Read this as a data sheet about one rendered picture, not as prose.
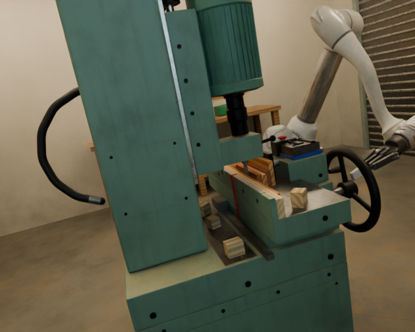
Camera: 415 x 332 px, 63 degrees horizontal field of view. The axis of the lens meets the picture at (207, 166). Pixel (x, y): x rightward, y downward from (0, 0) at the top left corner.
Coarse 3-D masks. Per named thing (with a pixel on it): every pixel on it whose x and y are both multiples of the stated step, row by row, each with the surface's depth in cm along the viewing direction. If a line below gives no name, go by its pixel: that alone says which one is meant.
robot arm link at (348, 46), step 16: (352, 32) 138; (336, 48) 140; (352, 48) 136; (352, 64) 140; (368, 64) 136; (368, 80) 139; (368, 96) 143; (384, 112) 144; (384, 128) 145; (384, 144) 151
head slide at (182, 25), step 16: (176, 16) 83; (192, 16) 84; (176, 32) 83; (192, 32) 84; (176, 48) 84; (192, 48) 85; (176, 64) 85; (192, 64) 86; (192, 80) 86; (192, 96) 87; (208, 96) 88; (192, 112) 88; (208, 112) 89; (192, 128) 89; (208, 128) 90; (192, 144) 90; (208, 144) 91; (208, 160) 91
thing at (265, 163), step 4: (248, 160) 117; (252, 160) 113; (256, 160) 110; (260, 160) 106; (264, 160) 103; (268, 160) 102; (256, 164) 111; (260, 164) 107; (264, 164) 104; (268, 164) 101; (272, 164) 101; (268, 168) 102; (272, 168) 102; (272, 172) 102; (272, 176) 102; (272, 180) 102
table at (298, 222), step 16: (208, 176) 135; (224, 192) 116; (288, 192) 95; (320, 192) 90; (240, 208) 102; (288, 208) 84; (304, 208) 82; (320, 208) 81; (336, 208) 82; (256, 224) 90; (272, 224) 79; (288, 224) 80; (304, 224) 81; (320, 224) 82; (336, 224) 83
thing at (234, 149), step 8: (232, 136) 101; (240, 136) 98; (248, 136) 97; (256, 136) 98; (224, 144) 95; (232, 144) 96; (240, 144) 97; (248, 144) 97; (256, 144) 98; (224, 152) 96; (232, 152) 96; (240, 152) 97; (248, 152) 98; (256, 152) 98; (224, 160) 96; (232, 160) 97; (240, 160) 98
